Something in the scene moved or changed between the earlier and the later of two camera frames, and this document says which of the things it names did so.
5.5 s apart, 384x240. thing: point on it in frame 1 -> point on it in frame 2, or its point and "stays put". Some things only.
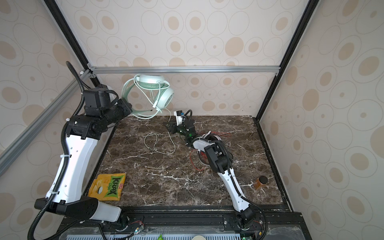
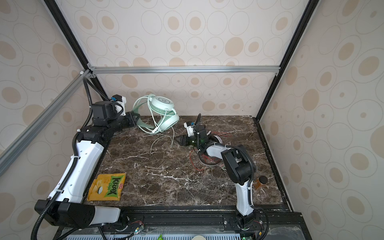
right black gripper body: [180, 130] -> [192, 141]
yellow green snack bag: [107, 187] stays put
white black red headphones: [200, 143] stays put
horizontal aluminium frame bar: [111, 70] stays put
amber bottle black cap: [262, 180] stays put
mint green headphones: [164, 96] -> [156, 112]
